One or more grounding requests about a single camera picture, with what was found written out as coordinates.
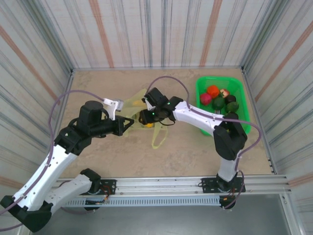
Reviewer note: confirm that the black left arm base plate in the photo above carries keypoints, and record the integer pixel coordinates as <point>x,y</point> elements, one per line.
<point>110,186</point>

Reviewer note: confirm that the dark green fake avocado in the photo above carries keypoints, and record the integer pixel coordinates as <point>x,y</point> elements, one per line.
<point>218,103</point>

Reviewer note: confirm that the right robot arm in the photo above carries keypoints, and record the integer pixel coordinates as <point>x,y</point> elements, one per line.
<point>195,115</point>

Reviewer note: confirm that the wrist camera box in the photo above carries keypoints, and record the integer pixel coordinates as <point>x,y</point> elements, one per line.
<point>147,104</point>
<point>117,104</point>

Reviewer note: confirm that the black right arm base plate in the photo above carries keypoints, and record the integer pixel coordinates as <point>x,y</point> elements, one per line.
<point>207,186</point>

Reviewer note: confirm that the yellow fake lemon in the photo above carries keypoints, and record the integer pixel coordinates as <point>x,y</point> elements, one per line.
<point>148,125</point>

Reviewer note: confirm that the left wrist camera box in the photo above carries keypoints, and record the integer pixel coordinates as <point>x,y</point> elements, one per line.
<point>117,104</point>

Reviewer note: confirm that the green fake lime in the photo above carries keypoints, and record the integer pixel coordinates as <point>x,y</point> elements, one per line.
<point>231,107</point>

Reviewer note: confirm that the pink fake dragon fruit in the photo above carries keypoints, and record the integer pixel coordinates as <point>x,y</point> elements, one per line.
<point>206,99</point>

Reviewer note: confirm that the black electronics module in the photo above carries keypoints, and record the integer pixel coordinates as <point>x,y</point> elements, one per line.
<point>226,199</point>
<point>91,208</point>

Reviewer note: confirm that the red-orange fake tomato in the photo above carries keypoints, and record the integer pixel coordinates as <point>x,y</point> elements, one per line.
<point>213,91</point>

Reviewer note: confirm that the dark purple fake mangosteen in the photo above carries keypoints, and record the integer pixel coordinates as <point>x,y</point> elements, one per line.
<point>230,99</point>

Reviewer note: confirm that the yellow printed plastic bag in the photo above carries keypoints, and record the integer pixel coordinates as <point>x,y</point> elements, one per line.
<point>132,107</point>

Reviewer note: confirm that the elongated yellow fake fruit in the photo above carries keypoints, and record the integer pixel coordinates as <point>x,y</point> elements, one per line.
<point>138,102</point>

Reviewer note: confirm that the green plastic basket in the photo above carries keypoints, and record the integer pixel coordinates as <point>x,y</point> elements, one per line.
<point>234,83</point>

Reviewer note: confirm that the small sticker label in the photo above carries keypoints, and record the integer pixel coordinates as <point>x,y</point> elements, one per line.
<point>217,111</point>

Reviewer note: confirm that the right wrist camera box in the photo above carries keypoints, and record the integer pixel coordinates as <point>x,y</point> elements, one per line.
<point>147,104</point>

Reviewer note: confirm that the aluminium mounting rail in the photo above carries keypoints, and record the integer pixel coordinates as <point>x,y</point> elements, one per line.
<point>156,184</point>

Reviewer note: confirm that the red fake apple slice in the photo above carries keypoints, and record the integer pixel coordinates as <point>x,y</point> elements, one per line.
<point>225,92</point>

